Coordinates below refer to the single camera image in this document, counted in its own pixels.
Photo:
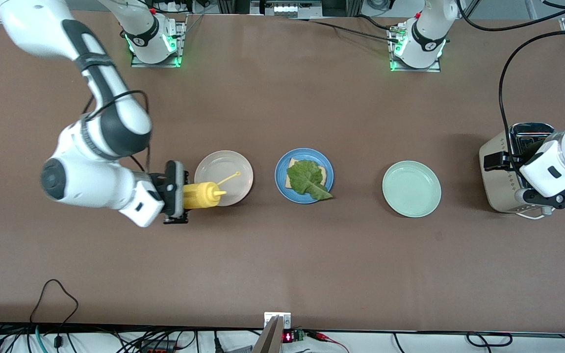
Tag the red display electronics module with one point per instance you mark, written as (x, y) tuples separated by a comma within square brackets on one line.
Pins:
[(287, 337)]

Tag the beige chrome two-slot toaster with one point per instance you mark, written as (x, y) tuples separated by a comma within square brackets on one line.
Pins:
[(496, 166)]

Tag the pale bread slice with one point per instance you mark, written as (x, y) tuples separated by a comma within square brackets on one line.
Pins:
[(294, 162)]

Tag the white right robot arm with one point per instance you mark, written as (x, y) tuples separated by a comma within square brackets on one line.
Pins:
[(86, 181)]

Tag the black device with lights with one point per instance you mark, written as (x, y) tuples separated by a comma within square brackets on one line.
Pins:
[(287, 9)]

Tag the blue round plate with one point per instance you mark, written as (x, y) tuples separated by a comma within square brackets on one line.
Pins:
[(280, 169)]

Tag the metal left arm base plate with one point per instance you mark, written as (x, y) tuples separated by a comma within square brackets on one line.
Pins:
[(410, 70)]

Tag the mint green round plate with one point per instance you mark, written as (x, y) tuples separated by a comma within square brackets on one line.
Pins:
[(411, 189)]

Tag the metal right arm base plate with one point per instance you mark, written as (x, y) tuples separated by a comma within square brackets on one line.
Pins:
[(183, 34)]

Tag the silver camera mount bracket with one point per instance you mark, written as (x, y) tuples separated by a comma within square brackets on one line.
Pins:
[(285, 318)]

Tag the yellow squeeze sauce bottle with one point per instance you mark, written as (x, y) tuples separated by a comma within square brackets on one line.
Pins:
[(201, 195)]

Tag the grey aluminium beam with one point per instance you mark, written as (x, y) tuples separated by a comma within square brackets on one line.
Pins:
[(268, 340)]

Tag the beige white round plate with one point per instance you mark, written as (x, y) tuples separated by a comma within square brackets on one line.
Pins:
[(214, 166)]

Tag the green lettuce leaf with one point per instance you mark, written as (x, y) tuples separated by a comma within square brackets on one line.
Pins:
[(304, 176)]

